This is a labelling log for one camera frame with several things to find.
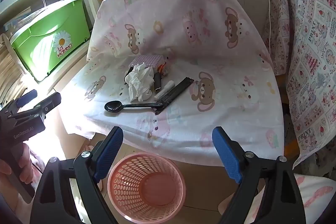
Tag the patchwork print cloth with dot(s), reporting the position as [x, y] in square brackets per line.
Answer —
[309, 56]

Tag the black long wrapper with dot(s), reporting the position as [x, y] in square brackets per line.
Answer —
[174, 94]

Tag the checkered tissue pack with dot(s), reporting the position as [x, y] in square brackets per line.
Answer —
[148, 60]

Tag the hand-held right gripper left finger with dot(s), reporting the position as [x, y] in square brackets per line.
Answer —
[109, 155]

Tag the person's left hand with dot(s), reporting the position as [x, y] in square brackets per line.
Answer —
[27, 158]

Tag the small white tube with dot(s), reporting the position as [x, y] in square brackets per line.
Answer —
[168, 87]

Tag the black plastic spoon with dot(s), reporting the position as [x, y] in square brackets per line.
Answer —
[113, 106]

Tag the pink perforated plastic basket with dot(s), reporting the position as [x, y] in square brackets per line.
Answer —
[147, 187]

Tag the black cylindrical tube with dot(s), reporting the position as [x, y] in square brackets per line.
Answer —
[157, 82]

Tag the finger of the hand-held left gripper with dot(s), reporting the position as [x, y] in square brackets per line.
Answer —
[26, 97]
[48, 103]

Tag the red lollipop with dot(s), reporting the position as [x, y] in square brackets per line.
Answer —
[164, 66]

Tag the green plastic storage box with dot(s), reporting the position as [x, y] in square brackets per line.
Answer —
[47, 43]

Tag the white tissue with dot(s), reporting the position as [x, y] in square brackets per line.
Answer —
[139, 82]

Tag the bear print pink cloth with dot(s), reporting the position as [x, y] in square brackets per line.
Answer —
[183, 29]

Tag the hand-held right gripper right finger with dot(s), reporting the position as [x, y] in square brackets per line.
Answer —
[227, 155]

